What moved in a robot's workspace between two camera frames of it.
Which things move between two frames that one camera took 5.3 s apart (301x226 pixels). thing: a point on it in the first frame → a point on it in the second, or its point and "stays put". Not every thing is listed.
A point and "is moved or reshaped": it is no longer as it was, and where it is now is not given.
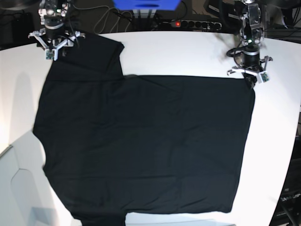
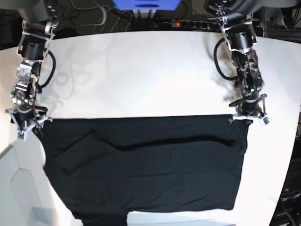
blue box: [155, 5] stays put
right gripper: [252, 64] → [249, 106]
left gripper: [54, 36] → [27, 116]
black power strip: [194, 24] stays put
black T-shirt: [113, 145] is moved or reshaped
